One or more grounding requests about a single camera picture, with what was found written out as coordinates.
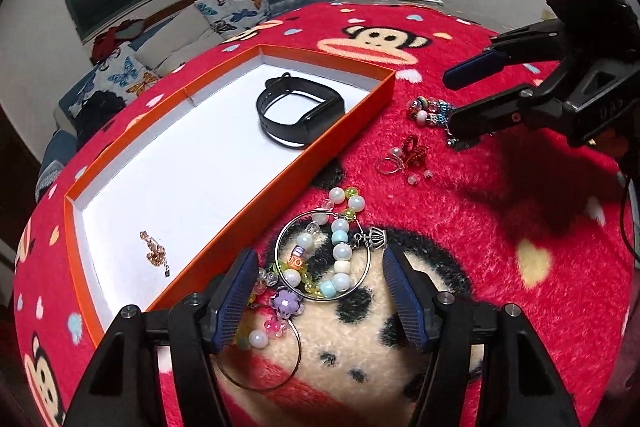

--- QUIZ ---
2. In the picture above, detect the multicolour charm bead bracelet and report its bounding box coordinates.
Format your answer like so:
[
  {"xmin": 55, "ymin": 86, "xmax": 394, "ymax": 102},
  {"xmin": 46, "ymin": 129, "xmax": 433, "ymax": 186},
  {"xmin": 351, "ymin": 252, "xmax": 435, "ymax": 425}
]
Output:
[{"xmin": 407, "ymin": 96, "xmax": 468, "ymax": 152}]

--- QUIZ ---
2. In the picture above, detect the red cloth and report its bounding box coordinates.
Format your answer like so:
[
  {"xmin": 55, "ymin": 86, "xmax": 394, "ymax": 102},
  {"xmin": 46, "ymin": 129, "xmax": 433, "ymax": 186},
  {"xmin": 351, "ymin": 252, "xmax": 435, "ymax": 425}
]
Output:
[{"xmin": 90, "ymin": 19, "xmax": 146, "ymax": 60}]

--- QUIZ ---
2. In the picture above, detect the red beaded ring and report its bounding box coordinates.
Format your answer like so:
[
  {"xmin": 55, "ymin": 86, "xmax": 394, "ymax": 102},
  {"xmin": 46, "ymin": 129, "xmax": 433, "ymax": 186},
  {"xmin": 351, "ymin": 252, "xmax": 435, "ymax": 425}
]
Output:
[{"xmin": 400, "ymin": 136, "xmax": 430, "ymax": 168}]

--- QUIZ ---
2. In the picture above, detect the pastel large bead bracelet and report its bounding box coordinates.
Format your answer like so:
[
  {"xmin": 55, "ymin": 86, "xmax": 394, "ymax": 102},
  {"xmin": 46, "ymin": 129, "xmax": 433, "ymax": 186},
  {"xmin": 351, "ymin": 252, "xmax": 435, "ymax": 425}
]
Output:
[{"xmin": 284, "ymin": 186, "xmax": 389, "ymax": 301}]

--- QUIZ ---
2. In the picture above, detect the black cable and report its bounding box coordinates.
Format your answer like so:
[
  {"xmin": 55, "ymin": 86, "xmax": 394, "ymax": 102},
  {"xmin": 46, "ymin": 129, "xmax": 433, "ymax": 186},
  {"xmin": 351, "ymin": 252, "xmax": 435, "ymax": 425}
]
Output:
[{"xmin": 617, "ymin": 172, "xmax": 640, "ymax": 268}]

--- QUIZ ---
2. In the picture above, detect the beige sofa cushion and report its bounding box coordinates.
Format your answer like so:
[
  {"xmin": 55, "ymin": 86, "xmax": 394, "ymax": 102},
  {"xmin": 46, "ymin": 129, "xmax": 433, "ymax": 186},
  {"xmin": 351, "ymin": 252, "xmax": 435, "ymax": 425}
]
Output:
[{"xmin": 135, "ymin": 4, "xmax": 223, "ymax": 78}]

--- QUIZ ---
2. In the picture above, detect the black backpack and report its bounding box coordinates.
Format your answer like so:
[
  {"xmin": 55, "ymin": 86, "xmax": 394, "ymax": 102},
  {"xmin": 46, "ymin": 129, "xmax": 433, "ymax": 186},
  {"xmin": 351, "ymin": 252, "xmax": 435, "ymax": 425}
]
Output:
[{"xmin": 75, "ymin": 89, "xmax": 128, "ymax": 148}]

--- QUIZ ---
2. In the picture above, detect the red monkey printed blanket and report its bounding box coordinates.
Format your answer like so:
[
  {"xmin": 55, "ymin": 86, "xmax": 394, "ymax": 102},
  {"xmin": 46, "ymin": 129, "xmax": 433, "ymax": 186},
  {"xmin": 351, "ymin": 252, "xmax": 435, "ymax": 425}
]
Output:
[{"xmin": 12, "ymin": 0, "xmax": 636, "ymax": 427}]

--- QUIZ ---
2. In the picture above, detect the black smart band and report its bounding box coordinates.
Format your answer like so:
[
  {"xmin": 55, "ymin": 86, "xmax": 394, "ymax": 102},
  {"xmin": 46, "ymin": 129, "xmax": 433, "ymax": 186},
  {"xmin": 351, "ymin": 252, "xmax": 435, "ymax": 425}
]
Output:
[{"xmin": 256, "ymin": 74, "xmax": 346, "ymax": 150}]

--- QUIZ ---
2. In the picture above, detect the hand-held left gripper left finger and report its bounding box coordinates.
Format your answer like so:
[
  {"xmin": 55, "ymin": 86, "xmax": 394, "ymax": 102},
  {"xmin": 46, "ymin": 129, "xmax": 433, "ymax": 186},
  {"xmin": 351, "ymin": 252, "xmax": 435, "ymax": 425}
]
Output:
[{"xmin": 65, "ymin": 248, "xmax": 261, "ymax": 427}]

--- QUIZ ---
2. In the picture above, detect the silver hoop earring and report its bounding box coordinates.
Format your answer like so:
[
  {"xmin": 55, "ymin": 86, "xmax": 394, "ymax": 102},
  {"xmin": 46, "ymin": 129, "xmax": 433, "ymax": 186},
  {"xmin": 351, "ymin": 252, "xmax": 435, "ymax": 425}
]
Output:
[
  {"xmin": 275, "ymin": 211, "xmax": 373, "ymax": 304},
  {"xmin": 218, "ymin": 302, "xmax": 304, "ymax": 391}
]

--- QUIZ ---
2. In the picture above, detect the butterfly print pillow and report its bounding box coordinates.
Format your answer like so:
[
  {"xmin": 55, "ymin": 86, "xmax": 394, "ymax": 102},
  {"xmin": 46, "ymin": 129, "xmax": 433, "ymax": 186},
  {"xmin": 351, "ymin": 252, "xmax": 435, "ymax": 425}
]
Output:
[
  {"xmin": 194, "ymin": 0, "xmax": 272, "ymax": 42},
  {"xmin": 92, "ymin": 44, "xmax": 162, "ymax": 108}
]

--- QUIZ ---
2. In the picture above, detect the orange cardboard tray box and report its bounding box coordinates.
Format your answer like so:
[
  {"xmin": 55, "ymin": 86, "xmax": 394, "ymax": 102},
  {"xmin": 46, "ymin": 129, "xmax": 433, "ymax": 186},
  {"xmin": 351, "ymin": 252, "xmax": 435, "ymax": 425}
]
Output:
[{"xmin": 64, "ymin": 43, "xmax": 396, "ymax": 348}]

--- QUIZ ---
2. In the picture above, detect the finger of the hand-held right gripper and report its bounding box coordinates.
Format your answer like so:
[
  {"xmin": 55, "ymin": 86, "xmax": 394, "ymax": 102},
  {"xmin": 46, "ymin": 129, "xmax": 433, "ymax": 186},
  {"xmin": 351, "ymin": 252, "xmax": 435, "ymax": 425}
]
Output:
[
  {"xmin": 447, "ymin": 83, "xmax": 576, "ymax": 142},
  {"xmin": 442, "ymin": 19, "xmax": 568, "ymax": 91}
]

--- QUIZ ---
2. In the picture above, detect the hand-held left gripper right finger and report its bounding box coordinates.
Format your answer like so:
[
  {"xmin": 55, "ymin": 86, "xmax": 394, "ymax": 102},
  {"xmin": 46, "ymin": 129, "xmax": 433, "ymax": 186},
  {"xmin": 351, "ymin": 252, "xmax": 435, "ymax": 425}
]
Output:
[{"xmin": 382, "ymin": 245, "xmax": 581, "ymax": 427}]

